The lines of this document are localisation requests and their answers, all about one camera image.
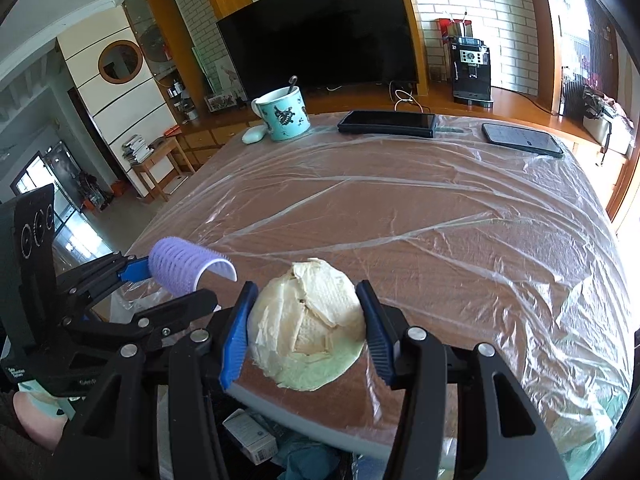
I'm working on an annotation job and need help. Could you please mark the black coffee machine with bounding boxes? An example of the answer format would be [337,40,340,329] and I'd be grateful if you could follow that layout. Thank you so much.
[449,36,494,110]

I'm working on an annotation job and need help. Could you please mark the large black television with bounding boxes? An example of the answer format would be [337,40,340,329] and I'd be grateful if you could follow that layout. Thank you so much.
[218,0,418,99]

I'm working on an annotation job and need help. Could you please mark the white charging cable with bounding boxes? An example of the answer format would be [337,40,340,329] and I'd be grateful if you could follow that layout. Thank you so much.
[389,81,432,114]

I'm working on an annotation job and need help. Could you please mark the cream paper ball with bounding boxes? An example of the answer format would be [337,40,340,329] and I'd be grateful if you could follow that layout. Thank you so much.
[247,258,366,391]

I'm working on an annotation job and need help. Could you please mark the person's left hand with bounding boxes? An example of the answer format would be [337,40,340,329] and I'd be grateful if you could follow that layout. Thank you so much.
[13,391,68,451]

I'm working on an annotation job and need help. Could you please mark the blue plastic bag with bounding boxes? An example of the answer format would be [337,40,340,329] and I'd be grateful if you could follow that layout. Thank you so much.
[271,432,341,479]

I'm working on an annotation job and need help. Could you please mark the small wooden side table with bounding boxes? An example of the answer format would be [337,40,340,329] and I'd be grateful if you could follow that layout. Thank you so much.
[128,138,195,202]

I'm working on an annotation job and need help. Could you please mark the wooden tv cabinet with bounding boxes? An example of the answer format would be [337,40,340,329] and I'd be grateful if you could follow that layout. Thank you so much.
[176,84,638,218]

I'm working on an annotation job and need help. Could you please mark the white medicine box barcode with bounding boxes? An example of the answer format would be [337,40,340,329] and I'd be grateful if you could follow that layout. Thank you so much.
[222,408,278,465]

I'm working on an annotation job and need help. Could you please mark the black tablet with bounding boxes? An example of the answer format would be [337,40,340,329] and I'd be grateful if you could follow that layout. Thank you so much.
[337,110,437,139]

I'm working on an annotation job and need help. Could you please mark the dark smartphone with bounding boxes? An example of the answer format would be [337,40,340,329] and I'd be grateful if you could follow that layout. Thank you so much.
[482,122,564,158]

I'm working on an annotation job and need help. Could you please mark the spoon in mug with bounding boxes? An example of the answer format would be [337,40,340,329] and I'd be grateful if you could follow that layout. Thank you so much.
[286,75,297,94]

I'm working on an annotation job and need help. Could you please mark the purple hair roller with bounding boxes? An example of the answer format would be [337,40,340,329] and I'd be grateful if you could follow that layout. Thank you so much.
[149,236,238,297]

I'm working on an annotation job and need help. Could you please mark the grey-green table edge guard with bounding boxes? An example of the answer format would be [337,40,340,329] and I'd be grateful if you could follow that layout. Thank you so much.
[229,381,396,461]

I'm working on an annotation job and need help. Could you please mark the round wooden mirror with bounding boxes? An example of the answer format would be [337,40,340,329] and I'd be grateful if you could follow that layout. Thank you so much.
[98,40,143,84]

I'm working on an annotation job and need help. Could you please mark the teal patterned mug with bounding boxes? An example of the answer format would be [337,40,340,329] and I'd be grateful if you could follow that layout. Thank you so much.
[250,86,310,142]

